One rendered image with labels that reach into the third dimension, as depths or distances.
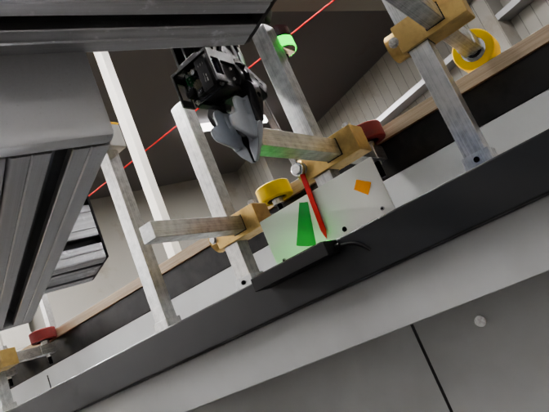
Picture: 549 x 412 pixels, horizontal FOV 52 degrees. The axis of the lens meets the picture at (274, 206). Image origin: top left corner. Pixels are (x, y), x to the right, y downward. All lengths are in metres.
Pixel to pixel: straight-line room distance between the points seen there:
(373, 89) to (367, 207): 6.54
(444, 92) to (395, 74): 6.29
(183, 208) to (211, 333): 7.18
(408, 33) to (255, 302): 0.55
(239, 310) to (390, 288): 0.30
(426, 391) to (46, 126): 1.06
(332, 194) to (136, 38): 0.75
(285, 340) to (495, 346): 0.40
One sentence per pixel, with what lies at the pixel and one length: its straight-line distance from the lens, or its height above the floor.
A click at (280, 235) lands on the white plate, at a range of 1.06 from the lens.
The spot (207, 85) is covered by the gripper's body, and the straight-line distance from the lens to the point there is 0.77.
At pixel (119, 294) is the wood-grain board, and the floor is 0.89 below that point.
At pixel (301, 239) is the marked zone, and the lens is 1.03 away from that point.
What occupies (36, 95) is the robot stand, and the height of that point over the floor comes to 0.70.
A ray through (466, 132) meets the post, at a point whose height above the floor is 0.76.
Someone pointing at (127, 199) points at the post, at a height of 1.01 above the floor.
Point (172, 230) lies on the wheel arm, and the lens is 0.96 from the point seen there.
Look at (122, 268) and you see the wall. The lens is 7.75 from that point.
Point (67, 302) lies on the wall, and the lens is 7.50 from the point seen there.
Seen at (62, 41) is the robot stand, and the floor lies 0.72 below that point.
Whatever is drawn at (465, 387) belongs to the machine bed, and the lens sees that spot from 1.20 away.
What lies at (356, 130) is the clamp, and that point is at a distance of 1.00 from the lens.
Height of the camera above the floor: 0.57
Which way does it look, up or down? 13 degrees up
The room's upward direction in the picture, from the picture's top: 23 degrees counter-clockwise
